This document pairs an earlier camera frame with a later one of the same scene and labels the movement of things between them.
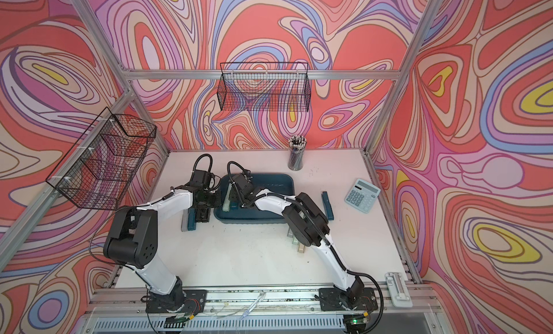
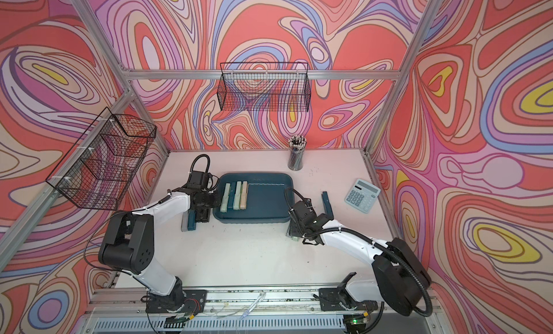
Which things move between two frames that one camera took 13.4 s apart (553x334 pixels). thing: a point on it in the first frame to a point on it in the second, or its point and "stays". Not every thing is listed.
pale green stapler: x=226 y=204 stays
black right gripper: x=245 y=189 to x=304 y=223
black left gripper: x=218 y=199 stays
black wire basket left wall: x=98 y=168 stays
